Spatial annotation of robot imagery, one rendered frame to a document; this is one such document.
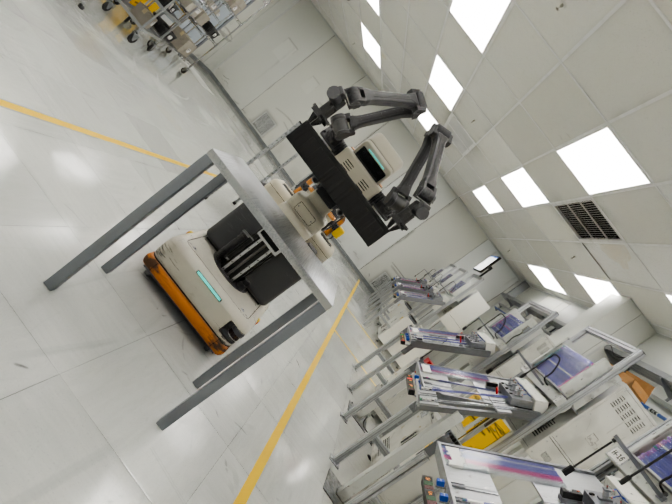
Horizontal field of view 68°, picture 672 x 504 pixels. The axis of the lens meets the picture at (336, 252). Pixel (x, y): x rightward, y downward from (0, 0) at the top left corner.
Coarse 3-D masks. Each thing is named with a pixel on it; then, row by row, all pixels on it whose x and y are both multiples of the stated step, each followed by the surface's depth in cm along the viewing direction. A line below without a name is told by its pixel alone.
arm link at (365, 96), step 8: (352, 88) 208; (360, 88) 210; (352, 96) 208; (360, 96) 209; (368, 96) 211; (376, 96) 214; (384, 96) 217; (392, 96) 219; (400, 96) 222; (408, 96) 225; (416, 96) 228; (368, 104) 215; (376, 104) 218; (384, 104) 220; (392, 104) 222; (400, 104) 224; (408, 104) 226; (416, 104) 227; (416, 112) 230; (424, 112) 232
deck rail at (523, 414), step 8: (456, 400) 306; (464, 400) 305; (472, 400) 305; (472, 408) 305; (480, 408) 305; (488, 408) 304; (520, 408) 304; (512, 416) 303; (520, 416) 302; (528, 416) 302; (536, 416) 302
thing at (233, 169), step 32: (224, 160) 178; (160, 192) 176; (256, 192) 193; (128, 224) 178; (160, 224) 219; (288, 224) 211; (96, 256) 182; (128, 256) 221; (288, 256) 177; (320, 288) 179; (288, 320) 221; (256, 352) 181; (224, 384) 183
